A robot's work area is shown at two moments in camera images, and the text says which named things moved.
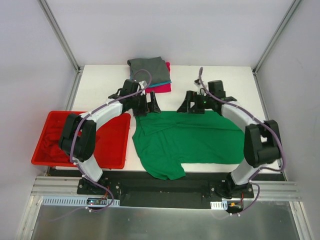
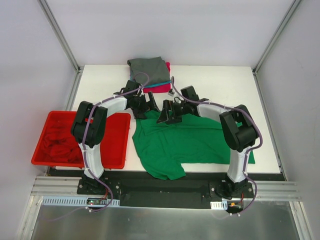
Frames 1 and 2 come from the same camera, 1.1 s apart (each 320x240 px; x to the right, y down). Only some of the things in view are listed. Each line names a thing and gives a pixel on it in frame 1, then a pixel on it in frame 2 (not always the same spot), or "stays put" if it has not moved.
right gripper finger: x=191 y=96 → x=164 y=116
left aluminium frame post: x=60 y=36 stays put
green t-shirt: x=164 y=140 stays put
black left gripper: x=145 y=104 stays put
